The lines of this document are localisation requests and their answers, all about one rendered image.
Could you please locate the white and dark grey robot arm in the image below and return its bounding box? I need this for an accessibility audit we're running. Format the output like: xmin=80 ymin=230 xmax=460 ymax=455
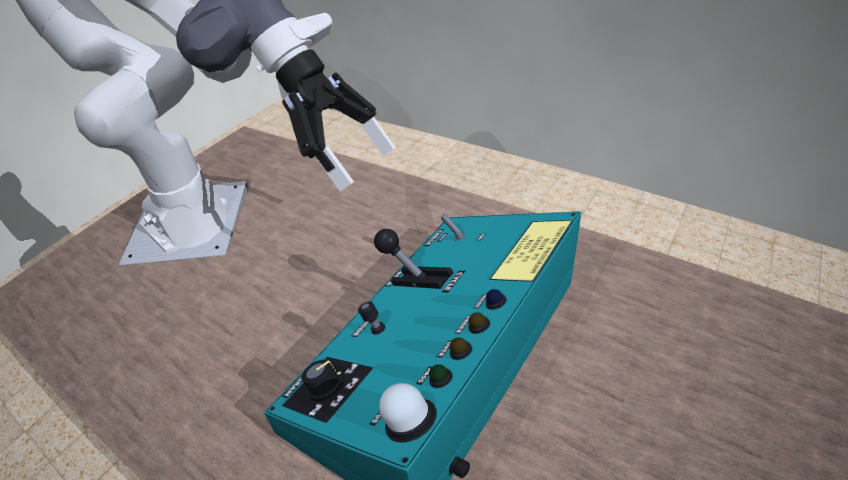
xmin=16 ymin=0 xmax=333 ymax=253

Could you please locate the teal control console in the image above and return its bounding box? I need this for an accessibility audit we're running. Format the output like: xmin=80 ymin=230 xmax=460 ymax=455
xmin=264 ymin=211 xmax=582 ymax=480

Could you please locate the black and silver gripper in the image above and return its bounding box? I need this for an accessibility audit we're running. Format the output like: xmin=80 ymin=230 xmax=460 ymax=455
xmin=276 ymin=49 xmax=395 ymax=191

